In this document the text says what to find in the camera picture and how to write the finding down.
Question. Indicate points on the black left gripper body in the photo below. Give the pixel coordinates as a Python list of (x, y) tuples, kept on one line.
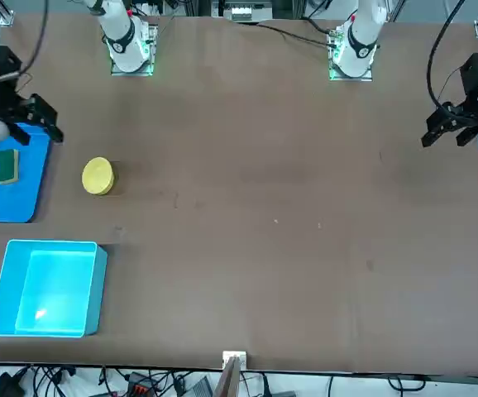
[(472, 78)]

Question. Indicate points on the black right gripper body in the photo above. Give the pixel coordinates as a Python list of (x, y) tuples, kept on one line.
[(1, 82)]

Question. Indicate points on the green and yellow sponge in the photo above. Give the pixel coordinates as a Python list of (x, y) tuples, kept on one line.
[(6, 165)]

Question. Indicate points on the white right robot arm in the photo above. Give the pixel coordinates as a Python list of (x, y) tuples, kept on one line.
[(123, 41)]

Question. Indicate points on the dark blue tray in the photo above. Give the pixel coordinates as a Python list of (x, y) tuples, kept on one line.
[(3, 198)]

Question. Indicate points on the yellow bowl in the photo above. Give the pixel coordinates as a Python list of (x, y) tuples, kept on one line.
[(97, 175)]

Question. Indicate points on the light blue plastic bin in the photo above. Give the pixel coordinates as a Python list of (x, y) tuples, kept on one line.
[(53, 289)]

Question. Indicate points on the grey breaker box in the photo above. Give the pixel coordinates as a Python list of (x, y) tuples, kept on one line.
[(249, 12)]

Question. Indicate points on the black power adapter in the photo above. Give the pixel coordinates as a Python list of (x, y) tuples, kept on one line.
[(3, 384)]

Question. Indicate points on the black power strip red switches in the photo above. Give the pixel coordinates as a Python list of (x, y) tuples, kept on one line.
[(140, 386)]

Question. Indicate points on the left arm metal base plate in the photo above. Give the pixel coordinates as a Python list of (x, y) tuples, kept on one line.
[(333, 74)]

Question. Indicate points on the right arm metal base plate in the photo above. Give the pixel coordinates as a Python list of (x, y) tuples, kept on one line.
[(150, 49)]

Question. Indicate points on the aluminium profile post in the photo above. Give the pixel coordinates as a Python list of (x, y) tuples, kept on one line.
[(230, 376)]

